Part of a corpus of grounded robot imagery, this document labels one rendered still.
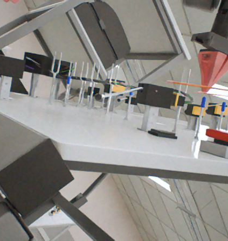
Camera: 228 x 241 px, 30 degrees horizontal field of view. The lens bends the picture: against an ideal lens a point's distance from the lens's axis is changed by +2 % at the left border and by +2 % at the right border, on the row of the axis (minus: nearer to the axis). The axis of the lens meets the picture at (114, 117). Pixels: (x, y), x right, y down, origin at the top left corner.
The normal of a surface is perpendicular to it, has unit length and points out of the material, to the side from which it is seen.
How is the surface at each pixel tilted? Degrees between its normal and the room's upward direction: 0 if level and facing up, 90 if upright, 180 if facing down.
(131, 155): 90
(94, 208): 90
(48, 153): 90
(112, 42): 90
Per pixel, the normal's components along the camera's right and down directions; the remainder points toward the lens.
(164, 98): 0.37, 0.11
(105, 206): 0.52, 0.27
